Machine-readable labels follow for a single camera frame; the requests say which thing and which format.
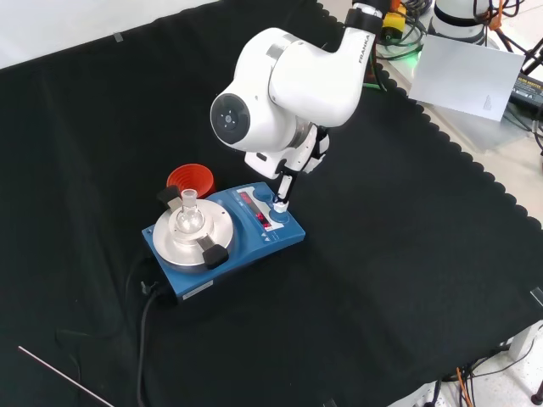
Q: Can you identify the pale board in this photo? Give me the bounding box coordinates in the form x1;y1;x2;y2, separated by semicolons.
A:
409;33;526;123

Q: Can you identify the aluminium heating block with handles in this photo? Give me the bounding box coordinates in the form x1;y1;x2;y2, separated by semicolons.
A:
155;186;231;270

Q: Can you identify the thin black probe cable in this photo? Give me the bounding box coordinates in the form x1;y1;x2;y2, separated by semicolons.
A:
124;249;160;298

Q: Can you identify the black power adapter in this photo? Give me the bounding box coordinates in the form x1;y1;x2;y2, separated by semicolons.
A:
508;72;543;108

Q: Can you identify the black cloth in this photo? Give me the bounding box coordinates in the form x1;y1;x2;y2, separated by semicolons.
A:
0;0;543;407

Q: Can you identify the heater with blue base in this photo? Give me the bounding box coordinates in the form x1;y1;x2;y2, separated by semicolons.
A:
141;181;306;307

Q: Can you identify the thick black power cable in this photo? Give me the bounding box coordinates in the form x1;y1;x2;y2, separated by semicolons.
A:
134;284;173;407

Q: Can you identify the yellow stop button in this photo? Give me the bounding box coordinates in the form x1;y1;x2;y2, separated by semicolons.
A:
380;11;409;42

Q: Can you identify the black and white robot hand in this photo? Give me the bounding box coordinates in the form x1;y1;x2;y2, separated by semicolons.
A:
244;125;331;213

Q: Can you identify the white bench leg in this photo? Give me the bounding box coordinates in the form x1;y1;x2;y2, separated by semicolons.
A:
507;321;543;362

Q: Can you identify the clear round-bottom glass flask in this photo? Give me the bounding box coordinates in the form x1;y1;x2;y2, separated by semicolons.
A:
176;189;205;234

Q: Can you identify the red ribbed cup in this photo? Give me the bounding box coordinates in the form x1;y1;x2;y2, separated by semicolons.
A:
165;163;217;200

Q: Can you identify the thin metal rod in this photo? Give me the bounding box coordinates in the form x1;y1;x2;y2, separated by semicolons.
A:
17;345;115;407

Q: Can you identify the orange cable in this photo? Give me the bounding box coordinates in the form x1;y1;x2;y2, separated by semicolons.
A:
455;366;473;407

